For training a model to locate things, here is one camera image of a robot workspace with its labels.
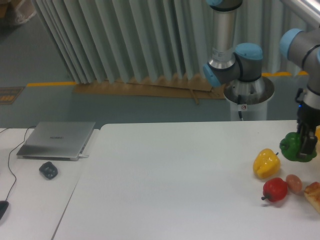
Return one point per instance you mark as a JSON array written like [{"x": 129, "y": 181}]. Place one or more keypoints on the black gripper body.
[{"x": 307, "y": 115}]

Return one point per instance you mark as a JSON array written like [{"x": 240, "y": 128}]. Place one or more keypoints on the green bell pepper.
[{"x": 290, "y": 147}]

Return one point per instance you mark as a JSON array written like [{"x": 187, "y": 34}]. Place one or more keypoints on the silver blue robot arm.
[{"x": 239, "y": 70}]

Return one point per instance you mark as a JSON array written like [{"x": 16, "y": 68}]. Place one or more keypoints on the yellow basket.
[{"x": 317, "y": 133}]

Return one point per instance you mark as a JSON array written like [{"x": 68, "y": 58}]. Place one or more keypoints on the yellow bell pepper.
[{"x": 266, "y": 164}]

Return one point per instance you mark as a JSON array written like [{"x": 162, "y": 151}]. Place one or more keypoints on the red bell pepper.
[{"x": 274, "y": 190}]

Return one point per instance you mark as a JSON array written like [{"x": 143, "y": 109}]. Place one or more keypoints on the brown egg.
[{"x": 294, "y": 183}]

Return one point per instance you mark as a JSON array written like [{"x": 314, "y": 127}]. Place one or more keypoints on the orange bread piece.
[{"x": 312, "y": 194}]

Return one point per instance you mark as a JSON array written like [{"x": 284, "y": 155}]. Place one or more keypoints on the flat brown cardboard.
[{"x": 196, "y": 88}]

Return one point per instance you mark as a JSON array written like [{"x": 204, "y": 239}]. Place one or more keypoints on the grey pleated curtain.
[{"x": 102, "y": 40}]

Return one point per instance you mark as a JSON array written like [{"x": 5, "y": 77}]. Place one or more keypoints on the silver closed laptop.
[{"x": 60, "y": 140}]

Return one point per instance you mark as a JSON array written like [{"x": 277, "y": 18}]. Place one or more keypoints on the black computer mouse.
[{"x": 4, "y": 204}]

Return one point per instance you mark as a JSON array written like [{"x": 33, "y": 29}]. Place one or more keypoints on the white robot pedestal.
[{"x": 248, "y": 101}]

